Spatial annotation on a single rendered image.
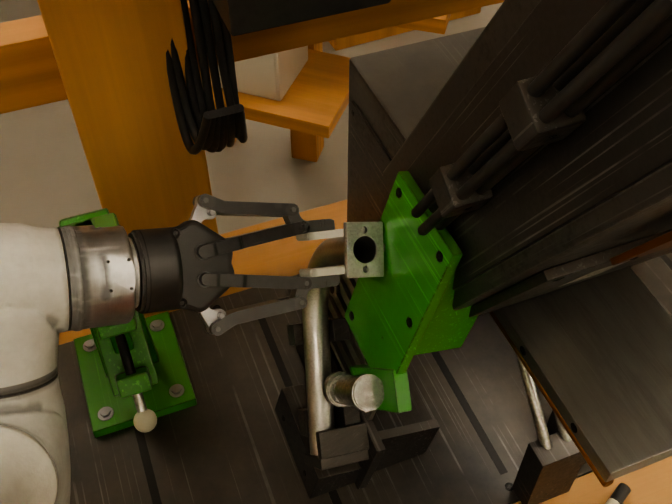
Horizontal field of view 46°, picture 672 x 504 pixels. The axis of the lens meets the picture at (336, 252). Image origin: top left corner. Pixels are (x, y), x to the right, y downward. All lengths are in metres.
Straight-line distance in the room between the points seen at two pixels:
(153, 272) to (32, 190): 2.08
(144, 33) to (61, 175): 1.91
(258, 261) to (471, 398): 0.38
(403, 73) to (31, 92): 0.44
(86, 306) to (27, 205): 2.03
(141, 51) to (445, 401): 0.56
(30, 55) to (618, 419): 0.74
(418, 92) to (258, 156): 1.83
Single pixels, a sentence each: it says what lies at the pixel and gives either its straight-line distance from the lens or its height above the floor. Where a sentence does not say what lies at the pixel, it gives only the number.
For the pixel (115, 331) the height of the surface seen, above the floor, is 1.04.
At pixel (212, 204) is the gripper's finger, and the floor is 1.27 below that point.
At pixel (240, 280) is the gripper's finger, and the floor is 1.22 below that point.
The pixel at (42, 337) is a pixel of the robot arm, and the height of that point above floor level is 1.26.
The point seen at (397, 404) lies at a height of 1.09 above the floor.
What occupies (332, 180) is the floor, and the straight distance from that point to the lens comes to 2.61.
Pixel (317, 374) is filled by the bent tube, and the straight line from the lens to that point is 0.90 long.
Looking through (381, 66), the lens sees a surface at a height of 1.24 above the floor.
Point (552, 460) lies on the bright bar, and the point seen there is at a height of 1.01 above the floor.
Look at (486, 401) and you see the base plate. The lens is 1.05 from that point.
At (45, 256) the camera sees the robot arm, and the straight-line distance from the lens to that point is 0.67.
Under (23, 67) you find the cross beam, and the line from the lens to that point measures 1.01.
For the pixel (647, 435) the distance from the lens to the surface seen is 0.80.
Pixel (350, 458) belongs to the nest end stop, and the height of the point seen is 0.97.
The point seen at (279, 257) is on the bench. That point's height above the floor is 0.88.
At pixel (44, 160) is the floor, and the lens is 2.85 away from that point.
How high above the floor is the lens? 1.78
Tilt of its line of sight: 48 degrees down
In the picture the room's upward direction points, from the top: straight up
